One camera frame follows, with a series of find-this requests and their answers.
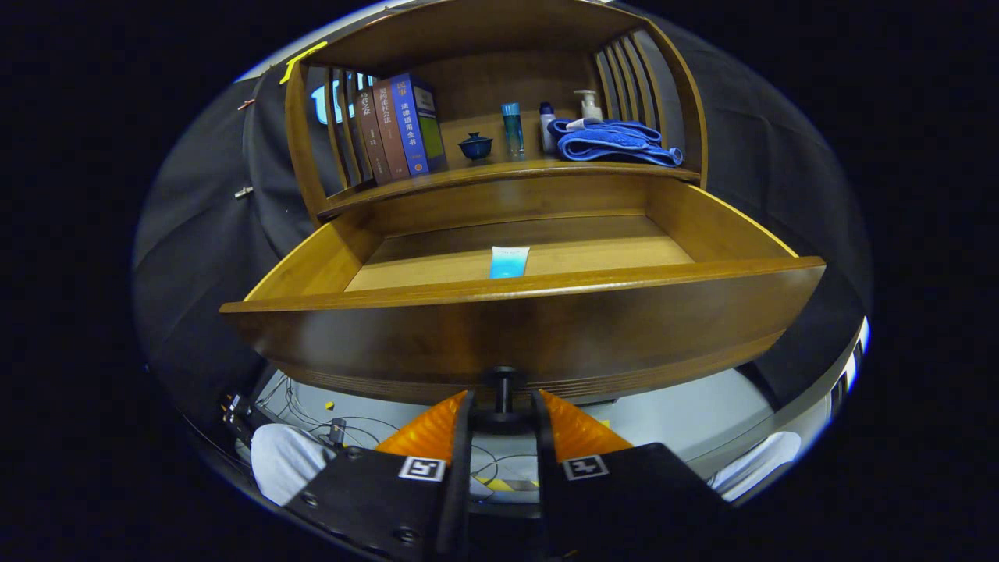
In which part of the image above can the teal glass bottle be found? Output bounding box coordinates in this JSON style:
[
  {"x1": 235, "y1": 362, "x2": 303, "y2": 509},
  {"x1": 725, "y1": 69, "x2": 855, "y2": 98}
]
[{"x1": 501, "y1": 102, "x2": 526, "y2": 159}]

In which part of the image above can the dark brown book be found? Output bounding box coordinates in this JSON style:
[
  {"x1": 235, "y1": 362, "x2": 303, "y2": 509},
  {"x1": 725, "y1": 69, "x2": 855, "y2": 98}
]
[{"x1": 355, "y1": 84, "x2": 393, "y2": 186}]

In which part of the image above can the blue folded towel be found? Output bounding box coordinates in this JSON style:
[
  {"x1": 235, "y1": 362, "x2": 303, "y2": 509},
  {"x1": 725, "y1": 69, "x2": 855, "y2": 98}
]
[{"x1": 548, "y1": 117, "x2": 684, "y2": 168}]

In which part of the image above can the tangle of black cables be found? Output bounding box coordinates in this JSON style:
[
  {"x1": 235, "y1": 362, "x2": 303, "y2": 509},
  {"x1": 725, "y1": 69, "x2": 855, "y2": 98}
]
[{"x1": 258, "y1": 375, "x2": 539, "y2": 493}]

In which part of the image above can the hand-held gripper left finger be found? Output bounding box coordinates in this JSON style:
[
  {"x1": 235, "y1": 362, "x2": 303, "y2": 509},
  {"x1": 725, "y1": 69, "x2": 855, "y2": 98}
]
[{"x1": 285, "y1": 390, "x2": 475, "y2": 562}]

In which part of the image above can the thick blue book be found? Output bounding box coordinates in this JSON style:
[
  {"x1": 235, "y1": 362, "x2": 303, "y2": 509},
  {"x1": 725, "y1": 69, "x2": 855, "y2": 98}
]
[{"x1": 389, "y1": 73, "x2": 448, "y2": 177}]

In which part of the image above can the reddish brown book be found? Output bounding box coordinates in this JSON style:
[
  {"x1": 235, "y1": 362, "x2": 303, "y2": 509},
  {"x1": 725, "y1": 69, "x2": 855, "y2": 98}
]
[{"x1": 370, "y1": 80, "x2": 411, "y2": 181}]

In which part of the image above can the blue and white cosmetic tube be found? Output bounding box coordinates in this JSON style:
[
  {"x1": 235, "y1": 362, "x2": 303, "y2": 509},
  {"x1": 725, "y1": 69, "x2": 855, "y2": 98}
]
[{"x1": 489, "y1": 246, "x2": 531, "y2": 279}]

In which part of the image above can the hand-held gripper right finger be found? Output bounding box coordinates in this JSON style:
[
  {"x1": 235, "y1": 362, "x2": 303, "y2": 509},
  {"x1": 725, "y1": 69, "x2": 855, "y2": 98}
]
[{"x1": 531, "y1": 389, "x2": 731, "y2": 562}]

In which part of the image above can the black backdrop cloth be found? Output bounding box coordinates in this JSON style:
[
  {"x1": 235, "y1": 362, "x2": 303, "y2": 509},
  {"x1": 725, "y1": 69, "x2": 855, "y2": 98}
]
[{"x1": 133, "y1": 47, "x2": 871, "y2": 438}]

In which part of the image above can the wooden countertop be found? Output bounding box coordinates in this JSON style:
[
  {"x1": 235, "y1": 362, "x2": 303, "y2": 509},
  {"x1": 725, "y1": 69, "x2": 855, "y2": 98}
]
[{"x1": 320, "y1": 109, "x2": 703, "y2": 219}]

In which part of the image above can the person's white-clad leg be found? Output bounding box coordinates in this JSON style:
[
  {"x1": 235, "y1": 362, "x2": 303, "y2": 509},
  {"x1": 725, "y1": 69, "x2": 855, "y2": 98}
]
[{"x1": 250, "y1": 424, "x2": 336, "y2": 507}]

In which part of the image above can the wooden drawer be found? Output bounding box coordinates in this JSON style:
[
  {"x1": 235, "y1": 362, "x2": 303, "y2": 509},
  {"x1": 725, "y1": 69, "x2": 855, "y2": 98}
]
[{"x1": 220, "y1": 176, "x2": 827, "y2": 434}]

